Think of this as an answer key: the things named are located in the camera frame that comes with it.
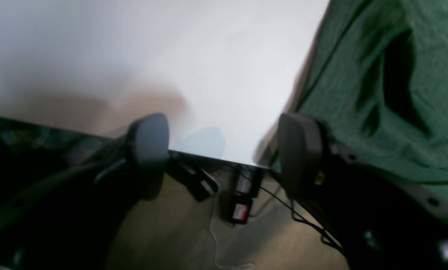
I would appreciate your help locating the dark green t-shirt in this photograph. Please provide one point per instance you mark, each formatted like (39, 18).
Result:
(378, 77)

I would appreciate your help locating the black power adapter red label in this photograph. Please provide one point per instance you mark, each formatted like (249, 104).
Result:
(240, 205)

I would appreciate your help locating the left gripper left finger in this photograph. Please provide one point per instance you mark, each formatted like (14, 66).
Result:
(54, 217)

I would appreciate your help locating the black floor power strip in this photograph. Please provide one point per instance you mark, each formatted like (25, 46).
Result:
(197, 182)

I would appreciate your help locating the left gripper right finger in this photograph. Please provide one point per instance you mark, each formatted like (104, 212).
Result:
(382, 221)

